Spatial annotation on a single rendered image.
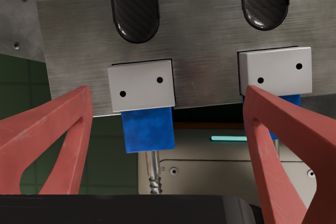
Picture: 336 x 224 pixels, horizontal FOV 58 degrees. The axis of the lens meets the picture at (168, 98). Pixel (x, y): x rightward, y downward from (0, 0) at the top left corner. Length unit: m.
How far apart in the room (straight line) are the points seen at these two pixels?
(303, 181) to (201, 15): 0.80
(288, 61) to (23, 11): 0.26
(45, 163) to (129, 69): 1.08
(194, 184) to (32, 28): 0.70
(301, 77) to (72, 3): 0.19
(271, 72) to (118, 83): 0.12
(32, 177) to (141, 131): 1.10
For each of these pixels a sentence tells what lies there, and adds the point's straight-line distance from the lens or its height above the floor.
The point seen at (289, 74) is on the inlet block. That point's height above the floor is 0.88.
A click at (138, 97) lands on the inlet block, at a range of 0.24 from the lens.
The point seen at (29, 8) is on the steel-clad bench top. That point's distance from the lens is 0.35.
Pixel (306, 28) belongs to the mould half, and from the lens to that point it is 0.29.
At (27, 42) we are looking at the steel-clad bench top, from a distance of 0.35.
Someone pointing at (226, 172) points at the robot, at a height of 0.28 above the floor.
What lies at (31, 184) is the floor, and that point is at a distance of 1.35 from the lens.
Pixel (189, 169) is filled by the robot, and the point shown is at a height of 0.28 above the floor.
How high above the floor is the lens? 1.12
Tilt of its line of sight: 81 degrees down
